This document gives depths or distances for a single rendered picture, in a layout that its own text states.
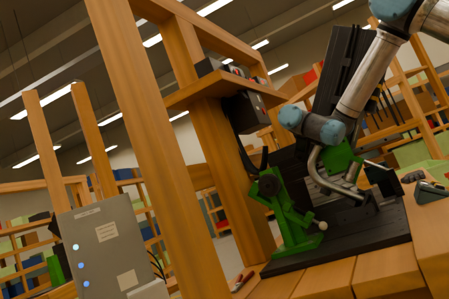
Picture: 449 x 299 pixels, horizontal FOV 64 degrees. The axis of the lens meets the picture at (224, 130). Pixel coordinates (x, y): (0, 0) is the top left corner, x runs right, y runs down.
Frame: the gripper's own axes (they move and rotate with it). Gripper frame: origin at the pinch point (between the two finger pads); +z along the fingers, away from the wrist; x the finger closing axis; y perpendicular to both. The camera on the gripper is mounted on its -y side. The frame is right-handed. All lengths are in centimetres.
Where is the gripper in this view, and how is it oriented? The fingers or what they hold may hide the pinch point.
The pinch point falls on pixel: (318, 145)
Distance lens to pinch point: 141.9
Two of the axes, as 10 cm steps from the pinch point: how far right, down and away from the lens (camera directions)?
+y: 4.3, -9.0, 0.1
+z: 5.0, 2.4, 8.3
